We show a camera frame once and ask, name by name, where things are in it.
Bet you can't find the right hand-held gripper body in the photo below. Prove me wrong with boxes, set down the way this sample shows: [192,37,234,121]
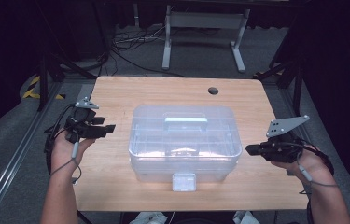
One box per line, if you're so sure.
[256,115,311,164]

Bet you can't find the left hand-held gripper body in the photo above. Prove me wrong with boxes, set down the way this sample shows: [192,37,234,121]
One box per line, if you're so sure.
[64,96,108,145]

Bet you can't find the clear plastic storage box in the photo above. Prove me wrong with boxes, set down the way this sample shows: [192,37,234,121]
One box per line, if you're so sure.
[128,105,243,192]

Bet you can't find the person's right hand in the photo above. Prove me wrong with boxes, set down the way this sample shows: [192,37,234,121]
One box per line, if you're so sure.
[272,148,330,185]

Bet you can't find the person's left hand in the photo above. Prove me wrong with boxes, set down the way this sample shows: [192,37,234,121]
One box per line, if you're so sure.
[50,133,96,175]

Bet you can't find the black metal stand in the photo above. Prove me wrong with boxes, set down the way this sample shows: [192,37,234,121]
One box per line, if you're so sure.
[252,15,308,117]
[35,50,100,112]

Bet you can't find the yellow black floor tape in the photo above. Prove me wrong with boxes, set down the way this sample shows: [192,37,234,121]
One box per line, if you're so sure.
[21,76,66,101]

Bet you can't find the person's white shoe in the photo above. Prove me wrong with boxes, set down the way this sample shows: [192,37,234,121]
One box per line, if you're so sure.
[129,211,168,224]
[232,210,261,224]

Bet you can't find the grey left gripper cable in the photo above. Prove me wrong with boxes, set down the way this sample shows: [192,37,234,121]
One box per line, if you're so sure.
[49,140,83,185]

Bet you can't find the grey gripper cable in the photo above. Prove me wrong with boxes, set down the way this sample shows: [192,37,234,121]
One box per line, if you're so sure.
[49,140,83,185]
[296,152,339,189]

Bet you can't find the grey right gripper cable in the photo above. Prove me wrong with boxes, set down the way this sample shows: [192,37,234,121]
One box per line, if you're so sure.
[296,152,339,189]

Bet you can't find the grey metal floor rail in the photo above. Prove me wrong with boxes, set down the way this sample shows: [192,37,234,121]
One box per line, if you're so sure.
[0,79,65,224]

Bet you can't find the black floor cables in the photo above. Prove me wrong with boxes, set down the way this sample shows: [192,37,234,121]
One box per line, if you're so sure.
[110,24,187,78]

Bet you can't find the grey metal desk frame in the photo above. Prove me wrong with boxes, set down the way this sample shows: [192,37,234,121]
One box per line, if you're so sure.
[161,4,251,74]

